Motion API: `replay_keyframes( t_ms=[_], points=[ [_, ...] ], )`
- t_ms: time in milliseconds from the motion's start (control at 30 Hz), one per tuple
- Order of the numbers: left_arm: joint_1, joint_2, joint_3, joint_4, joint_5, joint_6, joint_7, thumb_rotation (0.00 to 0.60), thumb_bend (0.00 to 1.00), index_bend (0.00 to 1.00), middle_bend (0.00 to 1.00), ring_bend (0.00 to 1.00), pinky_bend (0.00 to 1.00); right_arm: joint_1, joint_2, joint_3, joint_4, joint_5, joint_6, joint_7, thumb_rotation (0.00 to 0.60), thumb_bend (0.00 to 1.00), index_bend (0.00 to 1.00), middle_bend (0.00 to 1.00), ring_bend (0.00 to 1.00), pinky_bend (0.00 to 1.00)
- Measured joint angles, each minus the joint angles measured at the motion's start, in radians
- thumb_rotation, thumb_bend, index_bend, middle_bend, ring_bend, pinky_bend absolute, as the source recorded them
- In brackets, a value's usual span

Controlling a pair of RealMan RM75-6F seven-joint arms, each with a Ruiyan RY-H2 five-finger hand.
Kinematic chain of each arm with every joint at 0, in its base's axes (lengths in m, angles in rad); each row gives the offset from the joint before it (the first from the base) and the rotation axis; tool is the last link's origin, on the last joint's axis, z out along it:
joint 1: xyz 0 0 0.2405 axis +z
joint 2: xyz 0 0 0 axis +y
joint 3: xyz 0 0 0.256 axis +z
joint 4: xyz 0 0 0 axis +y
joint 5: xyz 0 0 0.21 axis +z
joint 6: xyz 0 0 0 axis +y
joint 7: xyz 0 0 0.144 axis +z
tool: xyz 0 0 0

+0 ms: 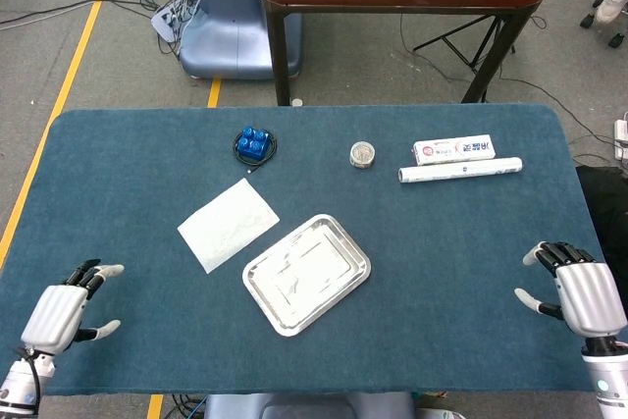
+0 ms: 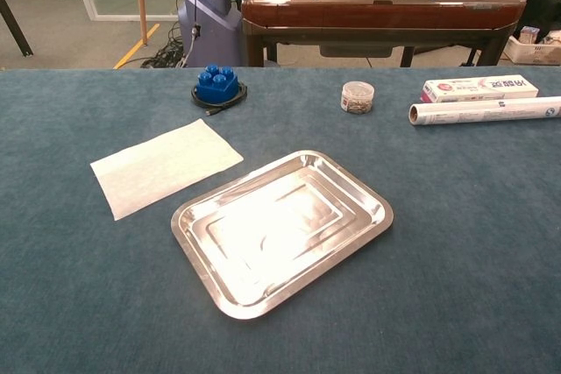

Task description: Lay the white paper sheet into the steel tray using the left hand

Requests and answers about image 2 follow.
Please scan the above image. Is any blue felt table cover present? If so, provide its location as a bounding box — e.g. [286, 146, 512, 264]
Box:
[0, 67, 561, 374]

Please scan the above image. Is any white plastic crate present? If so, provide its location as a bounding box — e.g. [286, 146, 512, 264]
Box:
[503, 27, 561, 66]

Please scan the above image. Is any white wrap roll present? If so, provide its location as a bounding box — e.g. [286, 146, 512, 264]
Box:
[408, 95, 561, 127]

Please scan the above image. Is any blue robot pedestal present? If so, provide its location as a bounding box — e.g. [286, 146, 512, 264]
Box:
[177, 0, 244, 67]

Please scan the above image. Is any white pink toothpaste box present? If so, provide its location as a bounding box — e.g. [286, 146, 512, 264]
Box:
[420, 74, 540, 104]

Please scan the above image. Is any blue plastic building block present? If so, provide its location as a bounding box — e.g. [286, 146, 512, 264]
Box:
[195, 64, 239, 103]

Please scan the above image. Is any coiled black cable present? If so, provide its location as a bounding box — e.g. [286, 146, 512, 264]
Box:
[190, 82, 249, 117]

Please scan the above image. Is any tangle of floor cables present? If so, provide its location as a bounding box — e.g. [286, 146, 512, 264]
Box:
[139, 21, 190, 69]

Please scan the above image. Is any clear jar of clips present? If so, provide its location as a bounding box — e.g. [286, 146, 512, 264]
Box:
[340, 81, 376, 116]

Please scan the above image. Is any brown mahjong table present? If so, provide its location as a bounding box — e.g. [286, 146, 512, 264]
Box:
[240, 0, 527, 68]

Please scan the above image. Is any black table leg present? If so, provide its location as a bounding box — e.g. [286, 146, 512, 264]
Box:
[0, 0, 34, 58]

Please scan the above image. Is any hanging cable with pendant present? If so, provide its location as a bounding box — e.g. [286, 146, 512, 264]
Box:
[181, 0, 202, 67]

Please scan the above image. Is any white cloth towel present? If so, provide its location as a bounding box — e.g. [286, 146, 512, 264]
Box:
[89, 118, 245, 222]

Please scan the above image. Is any stainless steel tray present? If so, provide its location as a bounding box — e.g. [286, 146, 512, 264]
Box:
[170, 150, 394, 321]

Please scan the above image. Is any black bag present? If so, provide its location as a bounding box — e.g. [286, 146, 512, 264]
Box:
[523, 0, 561, 45]

